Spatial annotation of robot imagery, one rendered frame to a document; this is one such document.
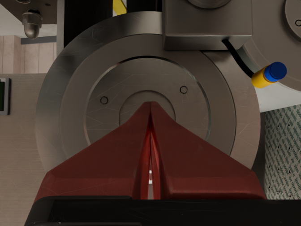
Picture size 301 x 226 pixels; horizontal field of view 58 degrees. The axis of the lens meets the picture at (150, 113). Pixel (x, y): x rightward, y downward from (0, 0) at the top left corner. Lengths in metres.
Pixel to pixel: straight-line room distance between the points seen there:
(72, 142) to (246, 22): 0.13
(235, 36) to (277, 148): 0.27
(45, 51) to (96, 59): 3.59
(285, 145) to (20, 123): 0.45
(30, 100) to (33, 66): 3.25
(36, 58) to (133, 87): 3.66
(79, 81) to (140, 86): 0.04
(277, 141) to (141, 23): 0.28
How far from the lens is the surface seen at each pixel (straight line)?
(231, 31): 0.16
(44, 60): 3.75
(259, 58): 0.20
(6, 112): 0.57
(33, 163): 0.56
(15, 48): 3.87
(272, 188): 0.44
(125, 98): 0.16
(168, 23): 0.16
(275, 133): 0.42
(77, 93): 0.18
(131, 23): 0.19
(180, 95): 0.16
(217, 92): 0.18
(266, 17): 0.22
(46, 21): 0.61
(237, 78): 0.19
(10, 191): 0.58
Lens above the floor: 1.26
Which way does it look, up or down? 5 degrees down
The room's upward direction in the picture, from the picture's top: 180 degrees clockwise
